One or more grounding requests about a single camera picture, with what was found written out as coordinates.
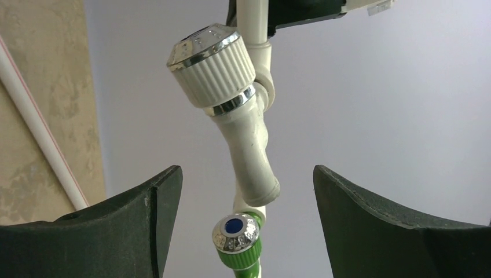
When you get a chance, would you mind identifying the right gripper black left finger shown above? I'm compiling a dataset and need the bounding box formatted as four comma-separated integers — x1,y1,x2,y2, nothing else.
1,166,183,277

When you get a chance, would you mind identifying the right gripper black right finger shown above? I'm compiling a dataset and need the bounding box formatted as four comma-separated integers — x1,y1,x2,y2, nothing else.
313,165,490,277

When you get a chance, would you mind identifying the white faucet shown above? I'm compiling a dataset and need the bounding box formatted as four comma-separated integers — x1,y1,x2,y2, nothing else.
167,23,280,207

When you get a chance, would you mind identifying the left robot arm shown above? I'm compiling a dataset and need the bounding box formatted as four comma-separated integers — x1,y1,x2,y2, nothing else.
226,1,394,38

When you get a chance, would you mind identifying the green faucet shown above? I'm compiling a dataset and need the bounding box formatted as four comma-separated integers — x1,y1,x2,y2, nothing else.
212,212,262,278

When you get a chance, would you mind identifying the white PVC pipe frame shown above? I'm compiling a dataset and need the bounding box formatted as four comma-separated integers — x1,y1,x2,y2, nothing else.
0,0,277,231

